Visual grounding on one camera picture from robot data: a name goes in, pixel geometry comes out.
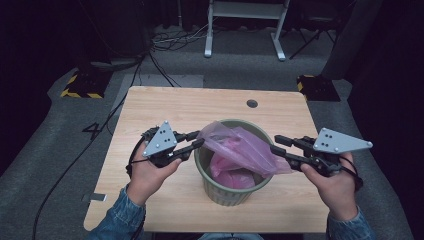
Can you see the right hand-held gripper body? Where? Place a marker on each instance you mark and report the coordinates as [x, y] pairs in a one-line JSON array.
[[336, 141]]

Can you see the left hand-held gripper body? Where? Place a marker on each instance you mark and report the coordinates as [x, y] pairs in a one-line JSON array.
[[161, 140]]

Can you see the pink plastic trash bag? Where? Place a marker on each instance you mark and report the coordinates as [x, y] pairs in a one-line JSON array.
[[240, 150]]

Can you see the green plastic trash bin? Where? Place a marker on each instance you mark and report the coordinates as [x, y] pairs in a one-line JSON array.
[[223, 196]]

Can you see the person's left hand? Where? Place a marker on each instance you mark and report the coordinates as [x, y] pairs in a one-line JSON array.
[[146, 180]]

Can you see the person's right hand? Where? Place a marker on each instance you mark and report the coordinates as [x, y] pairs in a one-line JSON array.
[[338, 193]]

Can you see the dark round table grommet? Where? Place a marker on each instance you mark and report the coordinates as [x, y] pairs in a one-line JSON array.
[[252, 103]]

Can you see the black yellow striped base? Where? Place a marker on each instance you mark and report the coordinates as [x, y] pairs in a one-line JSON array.
[[86, 85], [318, 88]]

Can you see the grey tape strip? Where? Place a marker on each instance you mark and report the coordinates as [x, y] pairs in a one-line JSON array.
[[95, 197]]

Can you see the dark equipment stand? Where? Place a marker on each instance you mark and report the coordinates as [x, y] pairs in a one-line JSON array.
[[113, 63]]

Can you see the person's legs in jeans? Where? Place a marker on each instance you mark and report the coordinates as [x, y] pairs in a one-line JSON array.
[[230, 237]]

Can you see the black tripod stand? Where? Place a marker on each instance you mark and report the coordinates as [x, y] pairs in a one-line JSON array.
[[308, 43]]

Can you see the grey slanted column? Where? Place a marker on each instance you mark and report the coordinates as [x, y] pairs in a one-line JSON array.
[[350, 43]]

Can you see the white metal stand frame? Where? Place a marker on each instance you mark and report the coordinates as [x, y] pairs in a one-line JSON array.
[[246, 10]]

